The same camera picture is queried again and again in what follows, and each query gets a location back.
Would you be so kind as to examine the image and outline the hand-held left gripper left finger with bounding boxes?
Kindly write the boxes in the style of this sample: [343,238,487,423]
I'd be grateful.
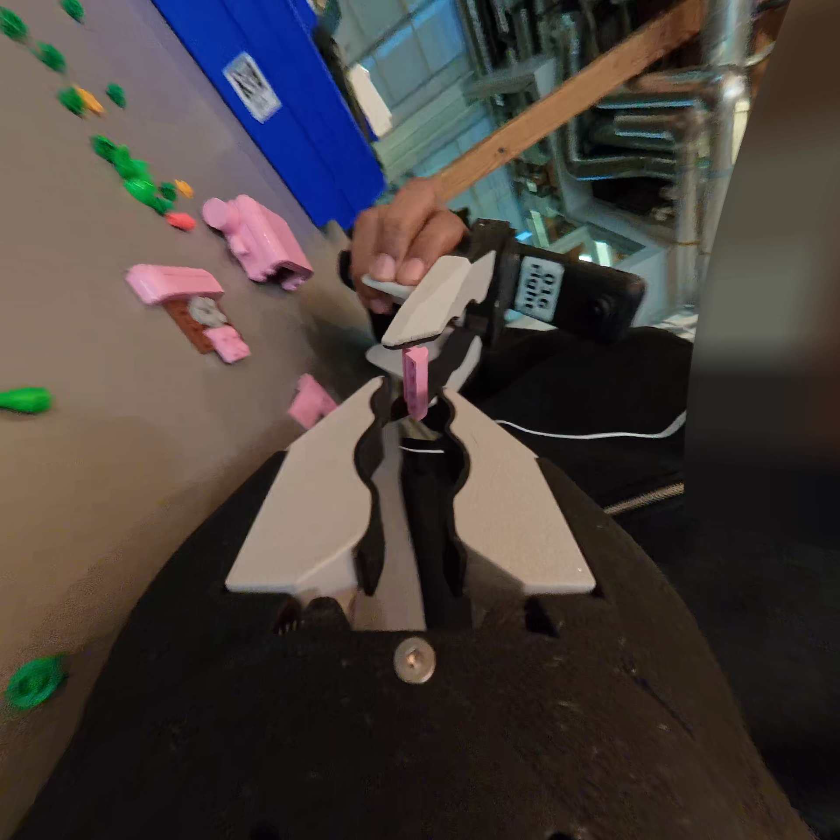
[225,376,389,598]

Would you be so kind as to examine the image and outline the blue plastic bin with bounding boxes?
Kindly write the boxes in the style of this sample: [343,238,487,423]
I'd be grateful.
[151,0,388,231]

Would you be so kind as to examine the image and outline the person's right hand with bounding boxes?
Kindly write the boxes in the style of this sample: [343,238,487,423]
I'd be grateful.
[350,177,470,315]

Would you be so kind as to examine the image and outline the green flexible rod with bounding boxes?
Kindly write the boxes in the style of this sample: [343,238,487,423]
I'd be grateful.
[0,387,53,416]

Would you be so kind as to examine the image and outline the pink brick block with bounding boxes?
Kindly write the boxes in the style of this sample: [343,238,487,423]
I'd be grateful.
[125,262,252,365]

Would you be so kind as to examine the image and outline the person's black jacket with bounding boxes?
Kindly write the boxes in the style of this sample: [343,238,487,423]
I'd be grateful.
[400,325,840,840]

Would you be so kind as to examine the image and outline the green spiky leaf piece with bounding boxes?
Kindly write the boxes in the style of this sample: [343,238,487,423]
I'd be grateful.
[92,134,148,181]

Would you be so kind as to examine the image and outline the thin white cable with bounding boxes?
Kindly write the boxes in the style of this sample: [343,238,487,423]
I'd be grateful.
[398,410,686,455]

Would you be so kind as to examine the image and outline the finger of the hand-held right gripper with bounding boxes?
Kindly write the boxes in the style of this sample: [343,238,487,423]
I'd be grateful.
[365,331,484,398]
[381,252,497,350]

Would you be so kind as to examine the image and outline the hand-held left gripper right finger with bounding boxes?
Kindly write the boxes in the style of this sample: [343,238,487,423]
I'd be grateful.
[438,391,598,599]

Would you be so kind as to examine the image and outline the scattered small green clips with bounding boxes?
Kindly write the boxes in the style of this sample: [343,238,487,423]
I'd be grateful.
[0,0,181,711]

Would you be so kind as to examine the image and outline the pink hollow brick pair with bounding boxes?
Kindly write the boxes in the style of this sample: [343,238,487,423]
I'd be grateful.
[402,346,431,421]

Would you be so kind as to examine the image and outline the pink brick animal body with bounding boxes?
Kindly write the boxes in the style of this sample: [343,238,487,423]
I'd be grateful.
[201,193,315,291]

